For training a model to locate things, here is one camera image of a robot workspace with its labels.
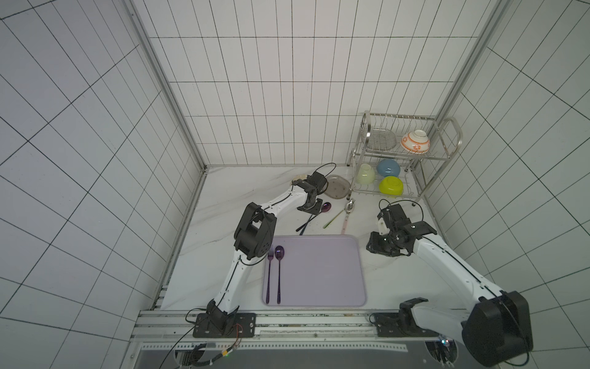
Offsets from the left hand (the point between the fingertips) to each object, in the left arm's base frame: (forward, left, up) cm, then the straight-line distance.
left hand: (308, 211), depth 99 cm
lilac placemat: (-25, -2, -1) cm, 25 cm away
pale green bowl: (+17, -27, +7) cm, 32 cm away
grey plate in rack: (+19, -30, +24) cm, 43 cm away
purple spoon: (-19, +12, -1) cm, 22 cm away
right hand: (-18, -20, +5) cm, 27 cm away
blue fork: (-5, +1, -3) cm, 6 cm away
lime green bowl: (+10, -37, +6) cm, 39 cm away
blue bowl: (+22, -38, +6) cm, 44 cm away
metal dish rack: (+10, -35, +25) cm, 44 cm away
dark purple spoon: (+3, -8, -3) cm, 9 cm away
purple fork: (-19, +15, -3) cm, 24 cm away
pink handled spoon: (+2, -18, -1) cm, 18 cm away
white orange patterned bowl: (+14, -41, +29) cm, 51 cm away
